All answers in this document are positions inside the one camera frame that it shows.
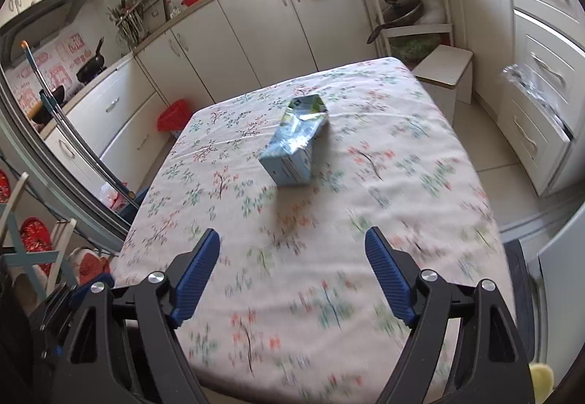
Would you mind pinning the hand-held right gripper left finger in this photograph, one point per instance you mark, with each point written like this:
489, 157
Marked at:
196, 276

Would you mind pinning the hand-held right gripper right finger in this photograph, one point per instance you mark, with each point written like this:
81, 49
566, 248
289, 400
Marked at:
390, 276

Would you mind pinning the trash bin with red bag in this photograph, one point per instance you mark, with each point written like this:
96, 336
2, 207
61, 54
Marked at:
173, 118

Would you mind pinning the blue green milk carton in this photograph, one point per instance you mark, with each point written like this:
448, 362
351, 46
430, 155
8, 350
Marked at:
292, 148

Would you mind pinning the floral tablecloth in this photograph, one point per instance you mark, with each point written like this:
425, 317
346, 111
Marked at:
342, 212

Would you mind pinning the white refrigerator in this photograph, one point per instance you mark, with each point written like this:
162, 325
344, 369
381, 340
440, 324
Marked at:
562, 276

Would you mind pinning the white stove-side cabinet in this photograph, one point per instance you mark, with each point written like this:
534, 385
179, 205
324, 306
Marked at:
119, 111

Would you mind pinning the white wooden stool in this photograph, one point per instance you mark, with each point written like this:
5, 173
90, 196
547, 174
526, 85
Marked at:
443, 70

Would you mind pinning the black wok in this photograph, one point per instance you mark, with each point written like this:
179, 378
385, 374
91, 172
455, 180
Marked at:
48, 104

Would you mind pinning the clear plastic bag in drawer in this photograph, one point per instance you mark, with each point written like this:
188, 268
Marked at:
537, 98

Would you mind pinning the black frying pan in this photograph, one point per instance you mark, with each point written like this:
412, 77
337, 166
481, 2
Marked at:
89, 70

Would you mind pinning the white base cabinets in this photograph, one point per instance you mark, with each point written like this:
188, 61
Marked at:
260, 34

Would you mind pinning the kitchen utensil rack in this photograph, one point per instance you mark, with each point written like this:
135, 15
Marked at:
137, 15

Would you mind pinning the white drawer cabinet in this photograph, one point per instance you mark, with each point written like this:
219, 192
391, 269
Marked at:
539, 20

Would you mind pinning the range hood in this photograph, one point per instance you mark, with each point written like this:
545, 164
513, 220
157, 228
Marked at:
45, 11

